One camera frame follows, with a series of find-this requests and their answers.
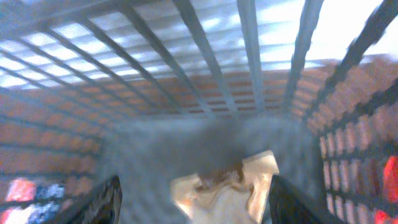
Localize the Kleenex tissue multipack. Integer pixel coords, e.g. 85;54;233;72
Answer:
1;178;65;224

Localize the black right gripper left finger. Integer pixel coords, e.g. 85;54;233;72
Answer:
46;175;123;224

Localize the grey plastic lattice basket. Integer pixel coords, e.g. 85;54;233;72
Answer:
1;1;397;223

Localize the red spaghetti packet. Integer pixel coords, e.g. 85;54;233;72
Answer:
374;156;397;224

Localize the beige brown snack pouch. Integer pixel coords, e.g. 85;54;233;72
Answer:
170;151;279;224

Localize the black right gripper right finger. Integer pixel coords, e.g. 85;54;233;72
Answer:
269;174;342;224

